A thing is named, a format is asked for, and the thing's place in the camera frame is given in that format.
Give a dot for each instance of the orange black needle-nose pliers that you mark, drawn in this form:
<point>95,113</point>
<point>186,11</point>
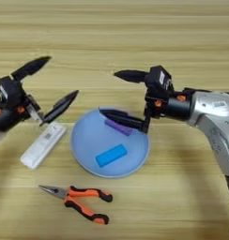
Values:
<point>85,193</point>

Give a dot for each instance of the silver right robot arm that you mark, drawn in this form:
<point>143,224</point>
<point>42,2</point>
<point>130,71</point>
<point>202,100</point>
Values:
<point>213,125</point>

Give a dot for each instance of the round light blue plate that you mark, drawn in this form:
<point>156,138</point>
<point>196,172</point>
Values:
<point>88,140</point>

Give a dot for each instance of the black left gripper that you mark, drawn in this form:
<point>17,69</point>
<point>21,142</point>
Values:
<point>13,112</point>

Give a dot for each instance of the white rectangular plastic device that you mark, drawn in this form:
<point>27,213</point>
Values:
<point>41,146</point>

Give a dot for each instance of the purple rectangular block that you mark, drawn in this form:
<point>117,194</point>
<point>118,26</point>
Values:
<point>121,128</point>

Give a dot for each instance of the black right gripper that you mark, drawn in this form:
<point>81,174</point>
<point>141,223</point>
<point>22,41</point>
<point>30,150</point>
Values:
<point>172,108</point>

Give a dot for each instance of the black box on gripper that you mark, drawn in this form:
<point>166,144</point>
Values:
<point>159,78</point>
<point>8,92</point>

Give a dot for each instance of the bright blue rectangular block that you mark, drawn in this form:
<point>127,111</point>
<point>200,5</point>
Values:
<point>111,155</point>

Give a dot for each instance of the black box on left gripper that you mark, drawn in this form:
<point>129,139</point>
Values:
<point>8,92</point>

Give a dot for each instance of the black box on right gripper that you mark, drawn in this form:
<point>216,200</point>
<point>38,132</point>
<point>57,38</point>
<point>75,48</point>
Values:
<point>159,78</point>

